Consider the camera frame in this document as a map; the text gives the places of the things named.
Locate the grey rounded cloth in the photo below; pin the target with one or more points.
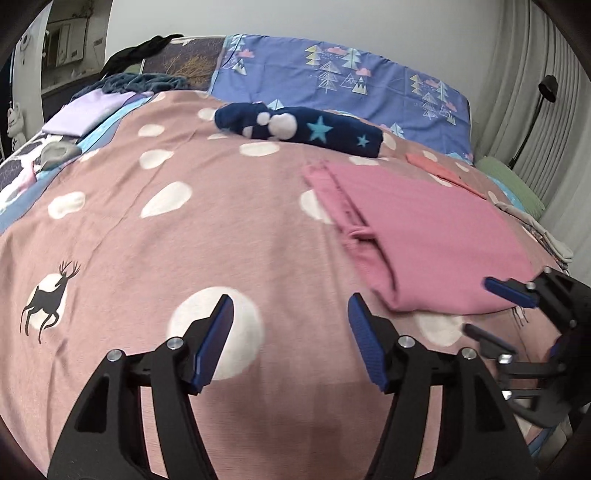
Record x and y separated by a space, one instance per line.
57 154

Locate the black floor lamp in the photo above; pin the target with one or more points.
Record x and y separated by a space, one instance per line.
548 87

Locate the dark grey knit blanket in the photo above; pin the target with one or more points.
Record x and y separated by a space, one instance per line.
152 83

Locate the navy star print fleece cloth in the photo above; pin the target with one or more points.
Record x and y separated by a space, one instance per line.
332 131

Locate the purple tree print pillow cover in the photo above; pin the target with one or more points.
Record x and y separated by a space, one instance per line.
286 69

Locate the white and pink plush cloth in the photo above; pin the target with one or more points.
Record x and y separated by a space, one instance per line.
25 177

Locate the wall cabinet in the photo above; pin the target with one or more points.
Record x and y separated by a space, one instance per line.
64 41

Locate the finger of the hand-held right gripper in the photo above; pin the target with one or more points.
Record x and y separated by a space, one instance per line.
508 290
489 344

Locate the dark tree print headboard cover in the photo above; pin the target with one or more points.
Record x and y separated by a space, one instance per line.
194 62

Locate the green pillow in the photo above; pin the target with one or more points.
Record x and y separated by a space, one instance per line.
512 184

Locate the coral folded garment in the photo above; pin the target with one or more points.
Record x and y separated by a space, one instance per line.
438 170

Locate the pink polka dot bed sheet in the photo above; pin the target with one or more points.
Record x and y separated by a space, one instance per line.
184 249

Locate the beige folded cloth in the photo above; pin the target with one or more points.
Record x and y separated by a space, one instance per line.
554 244

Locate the white pleated curtain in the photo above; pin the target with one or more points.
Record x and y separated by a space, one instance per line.
568 161

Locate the white cat figurine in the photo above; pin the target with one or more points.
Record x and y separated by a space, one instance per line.
16 124

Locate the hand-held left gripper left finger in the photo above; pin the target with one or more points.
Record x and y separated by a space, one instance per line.
214 341

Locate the pink long-sleeve garment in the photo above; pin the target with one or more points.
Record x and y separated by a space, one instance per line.
438 230

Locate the black cloth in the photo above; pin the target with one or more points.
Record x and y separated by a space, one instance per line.
138 50

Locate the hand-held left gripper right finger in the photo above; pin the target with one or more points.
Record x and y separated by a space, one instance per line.
369 341

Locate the lavender folded cloth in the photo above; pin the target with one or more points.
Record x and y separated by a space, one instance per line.
83 113

